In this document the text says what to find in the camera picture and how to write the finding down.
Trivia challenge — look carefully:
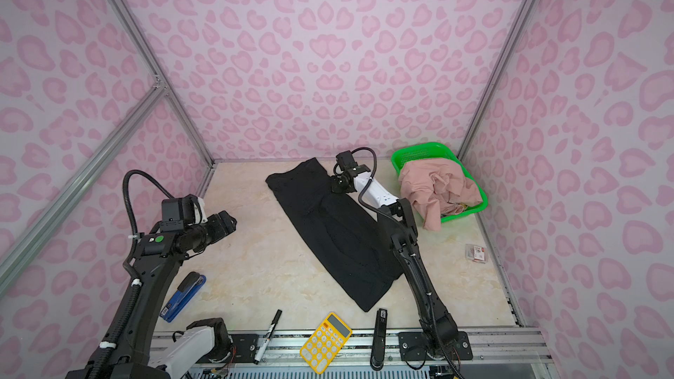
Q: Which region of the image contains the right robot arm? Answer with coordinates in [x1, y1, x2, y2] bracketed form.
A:
[331, 170, 459, 358]

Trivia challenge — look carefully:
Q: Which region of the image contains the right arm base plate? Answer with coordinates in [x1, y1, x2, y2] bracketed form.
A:
[398, 331, 474, 363]

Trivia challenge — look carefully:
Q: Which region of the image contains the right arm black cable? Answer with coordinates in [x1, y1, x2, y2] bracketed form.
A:
[349, 146, 464, 379]

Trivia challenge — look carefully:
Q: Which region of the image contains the green plastic laundry basket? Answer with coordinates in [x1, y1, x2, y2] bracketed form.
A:
[391, 142, 488, 223]

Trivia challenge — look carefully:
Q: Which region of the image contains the pink garment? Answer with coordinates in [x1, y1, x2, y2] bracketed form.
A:
[398, 158, 484, 232]

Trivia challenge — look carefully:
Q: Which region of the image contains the yellow calculator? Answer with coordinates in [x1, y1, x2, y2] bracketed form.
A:
[299, 312, 353, 375]

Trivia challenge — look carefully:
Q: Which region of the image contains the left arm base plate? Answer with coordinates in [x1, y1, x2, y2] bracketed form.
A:
[197, 333, 260, 364]

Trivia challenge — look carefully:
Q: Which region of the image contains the aluminium mounting rail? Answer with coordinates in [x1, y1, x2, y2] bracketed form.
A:
[97, 325, 554, 379]

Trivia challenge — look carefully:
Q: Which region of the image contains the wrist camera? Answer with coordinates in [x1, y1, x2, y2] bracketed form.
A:
[333, 151, 370, 177]
[159, 194, 206, 233]

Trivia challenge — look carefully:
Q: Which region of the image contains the black stapler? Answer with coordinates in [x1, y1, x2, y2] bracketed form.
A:
[370, 308, 388, 371]

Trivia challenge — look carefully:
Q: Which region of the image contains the black marker pen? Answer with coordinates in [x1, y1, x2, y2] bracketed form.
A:
[254, 309, 283, 364]

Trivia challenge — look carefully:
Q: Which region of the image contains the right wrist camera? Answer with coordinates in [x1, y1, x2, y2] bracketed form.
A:
[333, 151, 370, 177]

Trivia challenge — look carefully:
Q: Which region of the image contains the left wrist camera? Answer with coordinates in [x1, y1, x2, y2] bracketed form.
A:
[159, 194, 206, 233]

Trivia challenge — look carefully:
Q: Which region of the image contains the black shirt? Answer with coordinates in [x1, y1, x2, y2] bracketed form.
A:
[266, 158, 403, 312]

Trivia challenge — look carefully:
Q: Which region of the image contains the blue stapler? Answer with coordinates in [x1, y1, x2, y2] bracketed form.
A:
[160, 271, 207, 323]

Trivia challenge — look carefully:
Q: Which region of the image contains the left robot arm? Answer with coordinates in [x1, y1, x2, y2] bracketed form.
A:
[66, 211, 237, 378]

